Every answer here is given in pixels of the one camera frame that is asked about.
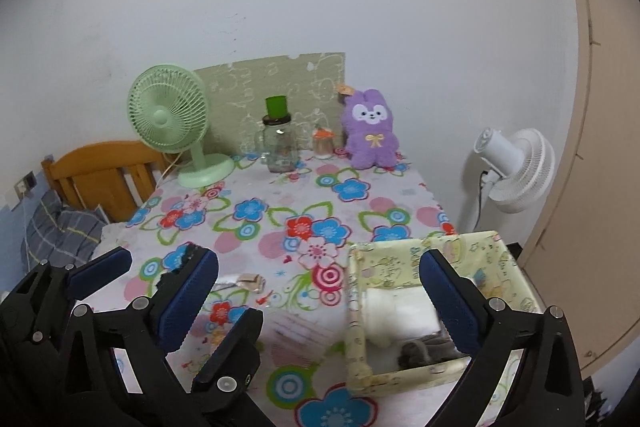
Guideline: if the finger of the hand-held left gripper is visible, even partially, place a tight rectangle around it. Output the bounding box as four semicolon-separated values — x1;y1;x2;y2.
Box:
191;306;264;408
65;247;133;303

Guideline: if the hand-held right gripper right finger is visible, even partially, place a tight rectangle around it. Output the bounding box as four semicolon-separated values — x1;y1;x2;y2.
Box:
419;249;586;427

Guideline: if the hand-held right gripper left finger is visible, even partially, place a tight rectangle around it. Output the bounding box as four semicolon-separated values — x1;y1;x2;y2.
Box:
60;247;219;427

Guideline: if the grey soft cloth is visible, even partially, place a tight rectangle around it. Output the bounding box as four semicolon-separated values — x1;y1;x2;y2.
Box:
397;329;461;367

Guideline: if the white cloth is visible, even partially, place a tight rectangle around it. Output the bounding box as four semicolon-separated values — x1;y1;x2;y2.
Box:
360;287;443;349

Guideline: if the yellow printed box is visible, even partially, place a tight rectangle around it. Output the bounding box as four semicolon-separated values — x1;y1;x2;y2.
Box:
346;229;543;397

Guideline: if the grey plaid pillow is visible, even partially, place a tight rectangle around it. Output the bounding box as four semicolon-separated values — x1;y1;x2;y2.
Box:
25;192;108;268

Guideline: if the wooden bed headboard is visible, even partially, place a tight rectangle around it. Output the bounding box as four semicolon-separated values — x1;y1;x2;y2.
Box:
41;141;176;224

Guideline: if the floral tablecloth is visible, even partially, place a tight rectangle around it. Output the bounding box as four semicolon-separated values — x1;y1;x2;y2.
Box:
95;149;501;427

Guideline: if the white standing fan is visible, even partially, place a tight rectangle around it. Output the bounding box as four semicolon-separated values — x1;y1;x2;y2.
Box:
457;127;556;235

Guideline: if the green desk fan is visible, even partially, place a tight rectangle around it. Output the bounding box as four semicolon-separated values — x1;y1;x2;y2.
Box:
126;64;235;189

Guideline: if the glass jar with green lid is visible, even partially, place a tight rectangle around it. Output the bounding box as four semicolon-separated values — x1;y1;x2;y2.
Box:
255;95;299;174

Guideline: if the purple plush bunny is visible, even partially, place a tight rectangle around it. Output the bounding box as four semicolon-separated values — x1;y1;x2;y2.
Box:
336;84;401;170

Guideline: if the small jar with orange lid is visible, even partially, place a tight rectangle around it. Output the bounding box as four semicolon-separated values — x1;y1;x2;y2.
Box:
312;127;335;158

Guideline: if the beige door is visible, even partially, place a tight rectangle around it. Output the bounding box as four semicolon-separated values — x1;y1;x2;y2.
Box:
515;0;640;378

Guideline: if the green patterned board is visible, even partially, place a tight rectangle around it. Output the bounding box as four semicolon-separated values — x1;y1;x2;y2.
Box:
194;52;347;155

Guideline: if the wall outlet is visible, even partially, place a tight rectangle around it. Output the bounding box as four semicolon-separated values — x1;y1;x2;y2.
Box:
15;172;38;198

